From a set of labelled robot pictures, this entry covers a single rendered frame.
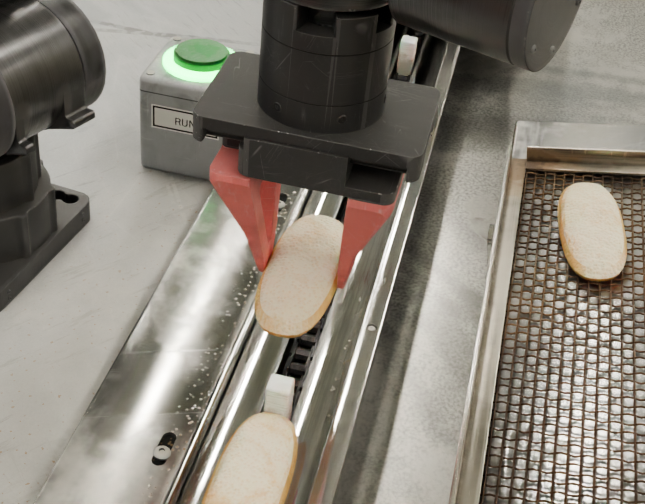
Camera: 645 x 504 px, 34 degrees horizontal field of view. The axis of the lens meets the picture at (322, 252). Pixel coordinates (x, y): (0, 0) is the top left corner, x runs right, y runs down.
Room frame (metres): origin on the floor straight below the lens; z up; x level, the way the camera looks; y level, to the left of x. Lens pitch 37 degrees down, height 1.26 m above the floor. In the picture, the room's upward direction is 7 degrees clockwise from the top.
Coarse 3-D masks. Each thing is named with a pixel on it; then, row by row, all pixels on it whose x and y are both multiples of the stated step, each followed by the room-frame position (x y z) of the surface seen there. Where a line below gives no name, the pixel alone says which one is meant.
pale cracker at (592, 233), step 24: (576, 192) 0.55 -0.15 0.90; (600, 192) 0.55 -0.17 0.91; (576, 216) 0.52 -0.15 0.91; (600, 216) 0.52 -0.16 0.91; (576, 240) 0.50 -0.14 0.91; (600, 240) 0.49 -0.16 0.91; (624, 240) 0.50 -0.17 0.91; (576, 264) 0.48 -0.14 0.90; (600, 264) 0.48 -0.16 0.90; (624, 264) 0.48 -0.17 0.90
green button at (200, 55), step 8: (192, 40) 0.69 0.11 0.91; (200, 40) 0.69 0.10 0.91; (208, 40) 0.69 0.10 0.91; (176, 48) 0.67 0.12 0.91; (184, 48) 0.67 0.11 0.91; (192, 48) 0.67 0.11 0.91; (200, 48) 0.68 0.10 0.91; (208, 48) 0.68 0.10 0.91; (216, 48) 0.68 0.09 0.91; (224, 48) 0.68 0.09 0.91; (176, 56) 0.66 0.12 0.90; (184, 56) 0.66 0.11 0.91; (192, 56) 0.66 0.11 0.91; (200, 56) 0.66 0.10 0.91; (208, 56) 0.67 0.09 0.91; (216, 56) 0.67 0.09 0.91; (224, 56) 0.67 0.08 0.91; (184, 64) 0.66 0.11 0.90; (192, 64) 0.65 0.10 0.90; (200, 64) 0.66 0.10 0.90; (208, 64) 0.66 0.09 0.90; (216, 64) 0.66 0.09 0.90
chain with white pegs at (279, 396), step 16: (416, 32) 0.89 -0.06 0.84; (400, 48) 0.80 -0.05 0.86; (416, 48) 0.86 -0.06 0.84; (400, 64) 0.80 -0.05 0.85; (400, 80) 0.79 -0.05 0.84; (336, 288) 0.51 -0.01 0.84; (320, 320) 0.48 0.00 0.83; (304, 336) 0.46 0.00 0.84; (320, 336) 0.46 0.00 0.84; (304, 352) 0.45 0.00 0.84; (288, 368) 0.43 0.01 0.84; (304, 368) 0.43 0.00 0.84; (272, 384) 0.39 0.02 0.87; (288, 384) 0.39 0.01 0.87; (272, 400) 0.38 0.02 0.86; (288, 400) 0.38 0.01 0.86; (288, 416) 0.39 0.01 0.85
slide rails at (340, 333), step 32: (416, 64) 0.80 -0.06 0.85; (320, 192) 0.60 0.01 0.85; (384, 224) 0.57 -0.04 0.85; (352, 288) 0.50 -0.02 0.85; (352, 320) 0.47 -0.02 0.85; (256, 352) 0.43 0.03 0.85; (320, 352) 0.44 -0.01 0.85; (352, 352) 0.44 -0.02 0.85; (256, 384) 0.41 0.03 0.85; (320, 384) 0.41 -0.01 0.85; (224, 416) 0.38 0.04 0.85; (320, 416) 0.39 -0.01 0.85; (320, 448) 0.37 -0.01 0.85; (192, 480) 0.34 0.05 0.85
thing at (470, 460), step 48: (528, 192) 0.56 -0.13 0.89; (528, 240) 0.51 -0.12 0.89; (576, 288) 0.46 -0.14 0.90; (480, 336) 0.41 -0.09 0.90; (528, 336) 0.42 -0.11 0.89; (480, 384) 0.38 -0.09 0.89; (480, 432) 0.35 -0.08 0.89; (528, 432) 0.35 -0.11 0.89; (624, 432) 0.35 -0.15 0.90; (480, 480) 0.32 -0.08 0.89; (528, 480) 0.32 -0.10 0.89; (624, 480) 0.32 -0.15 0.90
